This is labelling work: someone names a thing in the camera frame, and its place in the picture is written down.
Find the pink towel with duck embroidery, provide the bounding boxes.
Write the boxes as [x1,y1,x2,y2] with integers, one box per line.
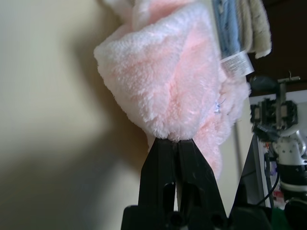
[93,0,255,181]

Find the folded beige towel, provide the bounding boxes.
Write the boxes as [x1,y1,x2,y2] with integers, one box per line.
[236,0,273,59]

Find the folded light blue towel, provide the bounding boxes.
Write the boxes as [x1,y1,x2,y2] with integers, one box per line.
[212,0,242,58]

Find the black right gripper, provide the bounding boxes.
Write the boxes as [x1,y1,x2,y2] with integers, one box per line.
[249,75,301,143]

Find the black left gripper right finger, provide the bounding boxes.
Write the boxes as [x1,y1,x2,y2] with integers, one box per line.
[177,139,227,218]

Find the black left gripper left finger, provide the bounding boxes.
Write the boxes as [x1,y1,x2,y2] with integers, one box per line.
[138,138,178,213]

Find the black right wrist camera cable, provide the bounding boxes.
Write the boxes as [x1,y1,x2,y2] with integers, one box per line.
[255,153,281,207]

